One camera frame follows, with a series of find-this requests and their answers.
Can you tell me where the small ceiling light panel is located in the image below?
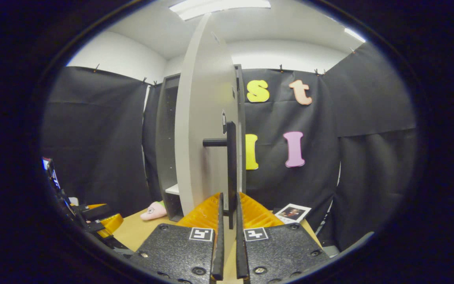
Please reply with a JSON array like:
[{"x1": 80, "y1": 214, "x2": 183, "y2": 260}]
[{"x1": 343, "y1": 28, "x2": 366, "y2": 43}]

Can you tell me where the dark grey cabinet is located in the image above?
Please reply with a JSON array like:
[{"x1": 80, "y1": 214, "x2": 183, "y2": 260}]
[{"x1": 155, "y1": 64, "x2": 247, "y2": 222}]

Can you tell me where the white-framed photo card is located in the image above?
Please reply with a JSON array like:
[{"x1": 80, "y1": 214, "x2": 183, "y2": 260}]
[{"x1": 274, "y1": 203, "x2": 312, "y2": 224}]

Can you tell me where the black backdrop cloth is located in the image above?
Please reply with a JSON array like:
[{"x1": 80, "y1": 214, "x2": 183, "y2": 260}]
[{"x1": 42, "y1": 41, "x2": 417, "y2": 253}]

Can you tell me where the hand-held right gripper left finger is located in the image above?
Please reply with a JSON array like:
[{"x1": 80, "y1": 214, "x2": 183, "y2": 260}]
[{"x1": 130, "y1": 192, "x2": 224, "y2": 284}]

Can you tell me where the pink plush toy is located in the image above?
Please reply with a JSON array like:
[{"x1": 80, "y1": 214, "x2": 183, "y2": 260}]
[{"x1": 140, "y1": 201, "x2": 167, "y2": 220}]

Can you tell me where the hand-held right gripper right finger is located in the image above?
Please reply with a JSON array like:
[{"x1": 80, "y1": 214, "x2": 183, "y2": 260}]
[{"x1": 235, "y1": 192, "x2": 332, "y2": 284}]

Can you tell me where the black cabinet door handle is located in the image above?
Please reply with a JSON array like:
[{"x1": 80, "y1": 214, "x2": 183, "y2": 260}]
[{"x1": 203, "y1": 121, "x2": 237, "y2": 229}]

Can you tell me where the large ceiling light panel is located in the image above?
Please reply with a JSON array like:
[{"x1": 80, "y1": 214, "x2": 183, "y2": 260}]
[{"x1": 169, "y1": 0, "x2": 272, "y2": 21}]

